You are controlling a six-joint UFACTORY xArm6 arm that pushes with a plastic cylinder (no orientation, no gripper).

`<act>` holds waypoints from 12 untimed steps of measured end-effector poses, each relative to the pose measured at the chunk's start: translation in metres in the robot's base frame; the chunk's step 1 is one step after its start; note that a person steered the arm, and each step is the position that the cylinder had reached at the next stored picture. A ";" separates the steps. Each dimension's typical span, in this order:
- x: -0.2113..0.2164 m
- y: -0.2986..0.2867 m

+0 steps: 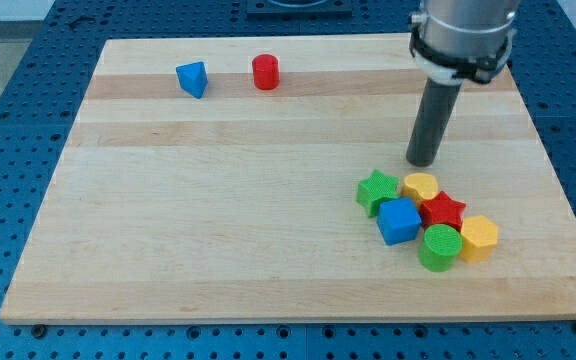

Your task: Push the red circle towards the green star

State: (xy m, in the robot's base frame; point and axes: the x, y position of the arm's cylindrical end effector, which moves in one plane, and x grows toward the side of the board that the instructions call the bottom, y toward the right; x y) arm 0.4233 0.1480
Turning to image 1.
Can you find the red cylinder block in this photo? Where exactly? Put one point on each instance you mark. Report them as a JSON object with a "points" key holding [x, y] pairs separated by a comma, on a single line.
{"points": [[266, 74]]}

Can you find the red star block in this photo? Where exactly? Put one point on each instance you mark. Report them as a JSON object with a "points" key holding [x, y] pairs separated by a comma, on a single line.
{"points": [[442, 209]]}

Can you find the green cylinder block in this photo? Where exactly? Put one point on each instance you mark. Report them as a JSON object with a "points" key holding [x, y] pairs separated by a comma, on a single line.
{"points": [[440, 246]]}

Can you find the yellow hexagon block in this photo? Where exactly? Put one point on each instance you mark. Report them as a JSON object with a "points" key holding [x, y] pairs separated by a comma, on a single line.
{"points": [[479, 238]]}

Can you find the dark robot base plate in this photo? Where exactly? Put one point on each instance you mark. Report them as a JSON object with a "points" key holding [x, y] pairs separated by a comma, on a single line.
{"points": [[257, 9]]}

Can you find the green star block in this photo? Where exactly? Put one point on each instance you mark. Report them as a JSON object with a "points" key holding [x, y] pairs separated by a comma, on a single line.
{"points": [[376, 189]]}

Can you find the black cable clamp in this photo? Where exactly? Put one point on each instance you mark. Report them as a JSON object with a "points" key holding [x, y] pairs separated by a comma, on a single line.
{"points": [[453, 70]]}

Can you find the wooden board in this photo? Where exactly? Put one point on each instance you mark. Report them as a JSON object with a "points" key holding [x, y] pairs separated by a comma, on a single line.
{"points": [[240, 207]]}

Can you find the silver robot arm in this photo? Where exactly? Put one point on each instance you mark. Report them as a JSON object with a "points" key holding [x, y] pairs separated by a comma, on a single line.
{"points": [[457, 40]]}

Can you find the yellow heart block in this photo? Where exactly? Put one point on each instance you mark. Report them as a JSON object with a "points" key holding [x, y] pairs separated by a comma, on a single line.
{"points": [[420, 187]]}

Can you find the blue cube block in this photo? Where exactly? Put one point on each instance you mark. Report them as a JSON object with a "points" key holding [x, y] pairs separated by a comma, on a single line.
{"points": [[398, 221]]}

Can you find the blue triangle block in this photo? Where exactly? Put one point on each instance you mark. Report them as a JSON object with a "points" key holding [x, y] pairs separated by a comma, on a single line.
{"points": [[192, 78]]}

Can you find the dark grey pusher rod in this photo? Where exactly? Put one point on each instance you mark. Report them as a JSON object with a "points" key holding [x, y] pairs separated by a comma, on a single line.
{"points": [[434, 112]]}

